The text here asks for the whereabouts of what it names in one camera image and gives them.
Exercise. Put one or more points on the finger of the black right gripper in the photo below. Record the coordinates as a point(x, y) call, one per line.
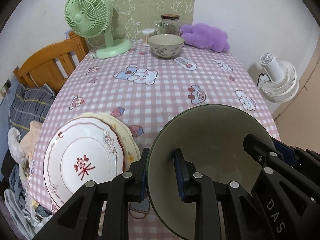
point(260, 152)
point(290, 154)

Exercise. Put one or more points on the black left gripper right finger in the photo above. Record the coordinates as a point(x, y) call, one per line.
point(195, 187)

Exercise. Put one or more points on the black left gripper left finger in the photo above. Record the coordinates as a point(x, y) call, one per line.
point(100, 211)

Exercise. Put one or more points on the green ceramic bowl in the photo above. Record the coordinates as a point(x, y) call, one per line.
point(211, 137)

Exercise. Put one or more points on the white plate red pattern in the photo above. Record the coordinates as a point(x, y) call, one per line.
point(83, 149)

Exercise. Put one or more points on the floral patterned ceramic bowl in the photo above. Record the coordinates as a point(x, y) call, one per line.
point(166, 45)

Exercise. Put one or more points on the blue clothes pile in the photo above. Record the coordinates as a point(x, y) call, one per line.
point(27, 215)

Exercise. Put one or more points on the white standing fan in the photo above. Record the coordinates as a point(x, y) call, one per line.
point(279, 83)

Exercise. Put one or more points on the cream floral plate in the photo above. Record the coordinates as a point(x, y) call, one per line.
point(131, 149)

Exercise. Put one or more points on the peach cloth bundle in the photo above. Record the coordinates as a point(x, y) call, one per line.
point(28, 142)

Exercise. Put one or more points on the white plastic bag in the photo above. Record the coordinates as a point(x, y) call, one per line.
point(15, 148)

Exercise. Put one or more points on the pink checkered tablecloth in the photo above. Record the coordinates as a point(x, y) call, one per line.
point(145, 92)

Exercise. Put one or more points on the purple plush toy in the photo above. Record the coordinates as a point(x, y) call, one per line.
point(203, 36)

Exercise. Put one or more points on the glass jar dark lid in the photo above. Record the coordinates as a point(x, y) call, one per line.
point(169, 24)

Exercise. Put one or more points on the cotton swab container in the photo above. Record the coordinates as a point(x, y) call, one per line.
point(146, 34)

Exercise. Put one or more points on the green desk fan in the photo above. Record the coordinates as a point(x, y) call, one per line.
point(91, 18)

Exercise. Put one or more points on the wall socket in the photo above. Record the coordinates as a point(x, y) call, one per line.
point(5, 88)

